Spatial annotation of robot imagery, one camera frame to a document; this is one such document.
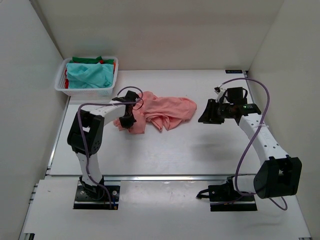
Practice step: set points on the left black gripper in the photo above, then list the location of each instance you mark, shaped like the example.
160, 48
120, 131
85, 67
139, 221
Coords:
128, 120

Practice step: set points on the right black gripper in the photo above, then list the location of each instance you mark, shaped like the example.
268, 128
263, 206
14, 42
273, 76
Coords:
213, 111

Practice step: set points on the pink t shirt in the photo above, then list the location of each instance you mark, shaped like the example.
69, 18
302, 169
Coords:
162, 112

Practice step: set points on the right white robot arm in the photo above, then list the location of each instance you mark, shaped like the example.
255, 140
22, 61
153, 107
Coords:
279, 173

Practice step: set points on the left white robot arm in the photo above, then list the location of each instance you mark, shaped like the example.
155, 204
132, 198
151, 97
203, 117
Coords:
85, 138

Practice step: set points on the black label plate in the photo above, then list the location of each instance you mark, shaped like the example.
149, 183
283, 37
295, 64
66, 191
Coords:
233, 71

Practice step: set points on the white plastic basket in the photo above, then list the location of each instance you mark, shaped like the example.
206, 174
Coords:
60, 81

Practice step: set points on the teal t shirt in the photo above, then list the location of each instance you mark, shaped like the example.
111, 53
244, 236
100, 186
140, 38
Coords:
89, 76

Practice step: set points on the green t shirt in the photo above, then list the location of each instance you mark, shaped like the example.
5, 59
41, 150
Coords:
84, 60

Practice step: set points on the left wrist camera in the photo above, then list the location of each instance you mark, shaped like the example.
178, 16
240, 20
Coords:
130, 97

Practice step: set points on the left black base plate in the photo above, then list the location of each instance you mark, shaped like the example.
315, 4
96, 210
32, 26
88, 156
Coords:
100, 201

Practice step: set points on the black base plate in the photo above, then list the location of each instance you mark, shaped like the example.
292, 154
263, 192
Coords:
100, 201
223, 198

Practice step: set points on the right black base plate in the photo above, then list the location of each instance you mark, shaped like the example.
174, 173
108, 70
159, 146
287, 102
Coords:
223, 198

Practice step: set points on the aluminium rail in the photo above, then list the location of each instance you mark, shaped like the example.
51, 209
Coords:
176, 155

